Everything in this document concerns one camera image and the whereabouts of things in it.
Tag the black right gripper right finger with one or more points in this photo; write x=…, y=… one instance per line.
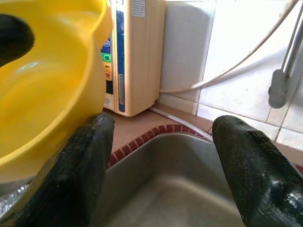
x=260, y=179

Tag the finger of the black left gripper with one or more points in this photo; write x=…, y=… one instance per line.
x=14, y=37

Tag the clear bubble wrap sheet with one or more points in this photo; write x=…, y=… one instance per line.
x=9, y=201

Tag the yellow plastic bowl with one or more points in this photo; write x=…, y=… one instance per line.
x=59, y=94

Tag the beige water ionizer machine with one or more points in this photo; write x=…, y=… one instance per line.
x=139, y=59

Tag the grey metal tap pipe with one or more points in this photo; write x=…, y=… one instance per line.
x=277, y=87

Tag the stainless steel sink basin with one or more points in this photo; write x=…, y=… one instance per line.
x=165, y=184

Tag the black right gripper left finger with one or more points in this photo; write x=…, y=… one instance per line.
x=71, y=179

